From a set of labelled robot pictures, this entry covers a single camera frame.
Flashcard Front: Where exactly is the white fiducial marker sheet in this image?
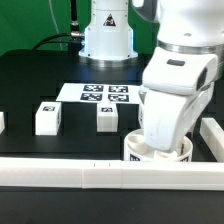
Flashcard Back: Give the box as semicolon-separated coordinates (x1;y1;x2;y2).
56;83;140;104

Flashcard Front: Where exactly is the white round stool seat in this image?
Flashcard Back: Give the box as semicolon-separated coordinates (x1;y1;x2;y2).
124;129;193;162

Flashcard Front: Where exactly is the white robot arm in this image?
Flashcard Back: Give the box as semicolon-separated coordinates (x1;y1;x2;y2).
79;0;224;152

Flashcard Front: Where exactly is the white left barrier rail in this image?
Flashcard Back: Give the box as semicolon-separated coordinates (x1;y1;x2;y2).
0;112;5;134

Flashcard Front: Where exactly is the black vertical cable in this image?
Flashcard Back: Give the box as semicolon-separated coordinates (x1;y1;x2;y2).
69;0;80;33

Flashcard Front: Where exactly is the black cable with connector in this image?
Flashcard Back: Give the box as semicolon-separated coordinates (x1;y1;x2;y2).
32;30;86;51

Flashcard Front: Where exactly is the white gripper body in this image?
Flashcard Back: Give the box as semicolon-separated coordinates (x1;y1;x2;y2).
142;47;218;152

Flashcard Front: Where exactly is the thin white cable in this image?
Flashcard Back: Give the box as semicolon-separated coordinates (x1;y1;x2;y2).
48;0;64;51

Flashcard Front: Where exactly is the white front barrier rail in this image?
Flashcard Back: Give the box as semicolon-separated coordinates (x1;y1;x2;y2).
0;157;224;191

